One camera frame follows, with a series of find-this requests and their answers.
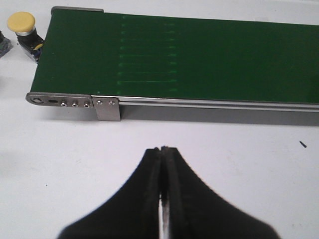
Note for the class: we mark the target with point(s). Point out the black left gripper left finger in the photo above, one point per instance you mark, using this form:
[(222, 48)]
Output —
[(131, 213)]

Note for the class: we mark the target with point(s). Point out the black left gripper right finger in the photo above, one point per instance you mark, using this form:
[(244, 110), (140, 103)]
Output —
[(197, 212)]

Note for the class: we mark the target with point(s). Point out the yellow mushroom push button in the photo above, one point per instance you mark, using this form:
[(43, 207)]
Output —
[(5, 45), (23, 25)]

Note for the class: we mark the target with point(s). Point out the green conveyor belt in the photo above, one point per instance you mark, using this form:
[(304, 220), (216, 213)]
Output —
[(187, 57)]

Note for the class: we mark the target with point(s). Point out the aluminium conveyor frame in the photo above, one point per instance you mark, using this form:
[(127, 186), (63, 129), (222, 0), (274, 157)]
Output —
[(112, 104)]

